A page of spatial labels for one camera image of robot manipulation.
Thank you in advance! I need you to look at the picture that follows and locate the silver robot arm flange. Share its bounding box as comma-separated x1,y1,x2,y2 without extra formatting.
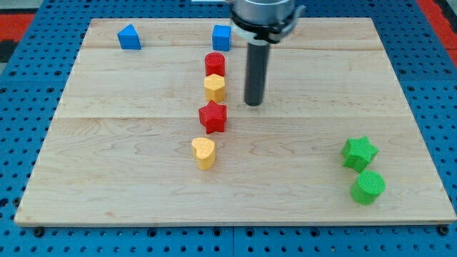
230,0,306,46

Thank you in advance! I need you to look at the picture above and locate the red star block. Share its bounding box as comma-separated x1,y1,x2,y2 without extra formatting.
199,101,227,134

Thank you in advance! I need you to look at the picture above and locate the green star block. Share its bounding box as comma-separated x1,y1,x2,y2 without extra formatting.
341,136,379,173

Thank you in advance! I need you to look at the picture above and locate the yellow heart block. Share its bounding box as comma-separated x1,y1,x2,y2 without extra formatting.
191,137,216,170

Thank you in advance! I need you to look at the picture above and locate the yellow hexagon block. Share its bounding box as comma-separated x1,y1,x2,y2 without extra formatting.
204,74,226,103

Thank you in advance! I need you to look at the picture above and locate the red cylinder block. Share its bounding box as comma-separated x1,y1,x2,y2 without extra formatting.
204,52,225,76

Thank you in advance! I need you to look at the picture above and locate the light wooden board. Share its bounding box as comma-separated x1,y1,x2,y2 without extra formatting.
15,18,456,227

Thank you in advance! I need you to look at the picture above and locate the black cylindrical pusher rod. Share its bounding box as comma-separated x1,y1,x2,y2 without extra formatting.
244,44,270,106

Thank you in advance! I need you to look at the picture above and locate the blue cube block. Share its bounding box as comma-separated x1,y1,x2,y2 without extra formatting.
211,24,231,51

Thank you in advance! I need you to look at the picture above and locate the blue triangle block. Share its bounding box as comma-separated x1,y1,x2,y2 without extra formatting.
117,24,142,50

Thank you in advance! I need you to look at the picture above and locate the green cylinder block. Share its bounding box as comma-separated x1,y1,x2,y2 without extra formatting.
350,170,386,205

